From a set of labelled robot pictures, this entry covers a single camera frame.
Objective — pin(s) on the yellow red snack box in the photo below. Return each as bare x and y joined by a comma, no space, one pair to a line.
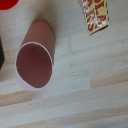
95,15

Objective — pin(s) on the red basket with blue rim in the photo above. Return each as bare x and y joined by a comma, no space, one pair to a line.
1,55

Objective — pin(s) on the red plastic bowl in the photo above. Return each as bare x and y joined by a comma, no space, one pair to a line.
7,3

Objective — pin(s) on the pink plastic cup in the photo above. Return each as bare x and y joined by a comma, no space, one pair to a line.
40,35

